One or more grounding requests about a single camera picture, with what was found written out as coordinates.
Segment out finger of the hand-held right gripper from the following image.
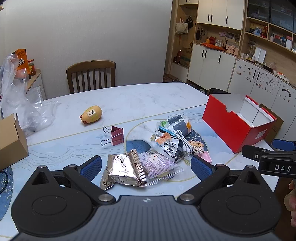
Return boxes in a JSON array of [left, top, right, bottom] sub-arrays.
[[242, 145, 296, 163], [272, 139, 296, 152]]

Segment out white sticker covered cabinet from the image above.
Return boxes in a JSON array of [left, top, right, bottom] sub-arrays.
[[228, 58, 296, 144]]

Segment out red label jar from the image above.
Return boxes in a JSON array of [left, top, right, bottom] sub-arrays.
[[28, 60, 37, 77]]

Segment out wooden shelf unit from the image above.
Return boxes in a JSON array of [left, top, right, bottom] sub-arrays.
[[238, 0, 296, 70]]

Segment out white flat panel device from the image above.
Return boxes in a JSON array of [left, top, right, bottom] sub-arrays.
[[254, 47, 266, 64]]

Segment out yellow pig toy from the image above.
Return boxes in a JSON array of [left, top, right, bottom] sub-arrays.
[[80, 105, 103, 125]]

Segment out purple snack packet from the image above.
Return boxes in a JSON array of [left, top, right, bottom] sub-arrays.
[[138, 149, 184, 180]]

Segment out red binder clip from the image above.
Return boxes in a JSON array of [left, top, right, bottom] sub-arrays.
[[100, 126, 124, 146]]

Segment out green white snack packet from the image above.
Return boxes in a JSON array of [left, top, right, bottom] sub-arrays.
[[154, 120, 174, 137]]

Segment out clear wrapped orange snack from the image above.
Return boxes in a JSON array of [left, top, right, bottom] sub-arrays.
[[166, 116, 192, 136]]

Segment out white charging cable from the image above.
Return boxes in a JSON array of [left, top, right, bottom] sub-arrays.
[[174, 130, 193, 154]]

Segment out pink cartoon card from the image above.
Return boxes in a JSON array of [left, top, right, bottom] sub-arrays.
[[185, 138, 213, 164]]

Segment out white marble desktop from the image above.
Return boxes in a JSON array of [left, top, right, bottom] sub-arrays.
[[0, 82, 281, 223]]

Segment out white upper cabinet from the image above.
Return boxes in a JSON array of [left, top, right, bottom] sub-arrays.
[[196, 0, 245, 30]]

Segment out stacked cardboard boxes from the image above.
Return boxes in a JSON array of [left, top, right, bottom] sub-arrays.
[[179, 47, 192, 67]]

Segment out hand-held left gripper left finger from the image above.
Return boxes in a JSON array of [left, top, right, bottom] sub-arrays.
[[31, 156, 116, 205]]

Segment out silver foil snack packet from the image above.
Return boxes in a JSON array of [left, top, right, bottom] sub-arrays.
[[100, 149, 148, 190]]

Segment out small cardboard box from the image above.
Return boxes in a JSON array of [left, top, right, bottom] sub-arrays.
[[0, 113, 29, 171]]

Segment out beige tote bag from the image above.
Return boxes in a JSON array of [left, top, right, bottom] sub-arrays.
[[175, 20, 189, 34]]

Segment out white side cabinet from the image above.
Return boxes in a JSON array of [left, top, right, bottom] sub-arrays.
[[25, 69, 47, 100]]

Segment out red cardboard box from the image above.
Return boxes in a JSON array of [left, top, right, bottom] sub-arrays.
[[202, 94, 277, 154]]

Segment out black chair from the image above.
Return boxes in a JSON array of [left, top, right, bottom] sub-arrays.
[[206, 88, 232, 96]]

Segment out brown wooden chair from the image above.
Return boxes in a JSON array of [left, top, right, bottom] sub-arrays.
[[66, 60, 116, 94]]

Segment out pink clock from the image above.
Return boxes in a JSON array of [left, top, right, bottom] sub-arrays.
[[225, 44, 238, 56]]

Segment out white black print snack packet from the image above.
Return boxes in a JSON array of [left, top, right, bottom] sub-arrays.
[[150, 132, 185, 163]]

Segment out orange snack box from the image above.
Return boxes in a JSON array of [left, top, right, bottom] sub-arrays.
[[15, 48, 28, 75]]

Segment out white lower cabinet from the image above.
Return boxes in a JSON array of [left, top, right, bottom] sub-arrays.
[[187, 44, 236, 87]]

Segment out person's right hand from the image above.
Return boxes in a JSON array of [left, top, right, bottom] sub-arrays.
[[284, 179, 296, 227]]

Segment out orange tray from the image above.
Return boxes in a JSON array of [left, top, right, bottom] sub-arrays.
[[201, 42, 226, 51]]

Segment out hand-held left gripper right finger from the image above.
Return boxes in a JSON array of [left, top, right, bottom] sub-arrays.
[[177, 155, 262, 205]]

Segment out clear plastic bag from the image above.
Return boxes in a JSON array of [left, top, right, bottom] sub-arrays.
[[0, 54, 59, 137]]

